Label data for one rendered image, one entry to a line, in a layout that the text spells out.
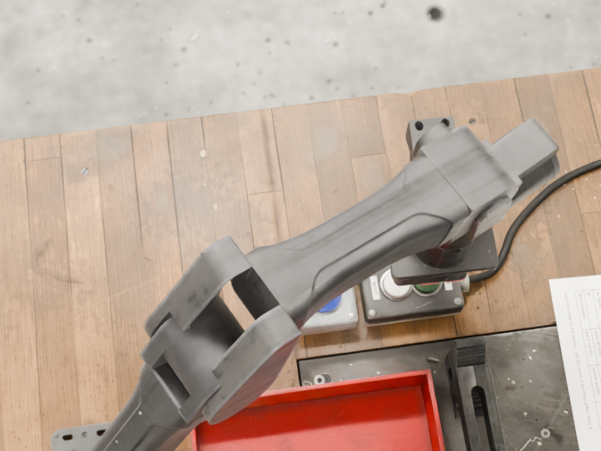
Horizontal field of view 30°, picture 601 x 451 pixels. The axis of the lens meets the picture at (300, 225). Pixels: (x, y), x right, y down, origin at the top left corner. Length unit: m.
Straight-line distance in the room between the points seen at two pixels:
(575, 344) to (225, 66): 1.29
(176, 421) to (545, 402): 0.48
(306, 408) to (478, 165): 0.40
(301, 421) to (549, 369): 0.27
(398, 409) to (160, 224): 0.33
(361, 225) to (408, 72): 1.52
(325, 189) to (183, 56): 1.14
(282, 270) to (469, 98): 0.57
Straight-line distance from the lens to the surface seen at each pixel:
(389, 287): 1.19
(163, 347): 0.86
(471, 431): 1.13
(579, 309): 1.26
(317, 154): 1.28
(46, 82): 2.38
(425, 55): 2.37
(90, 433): 1.20
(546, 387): 1.23
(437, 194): 0.88
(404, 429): 1.19
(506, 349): 1.23
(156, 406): 0.90
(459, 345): 1.13
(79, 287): 1.25
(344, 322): 1.19
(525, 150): 0.98
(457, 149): 0.91
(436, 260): 1.05
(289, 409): 1.19
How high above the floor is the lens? 2.08
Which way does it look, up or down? 70 degrees down
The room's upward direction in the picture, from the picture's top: 1 degrees clockwise
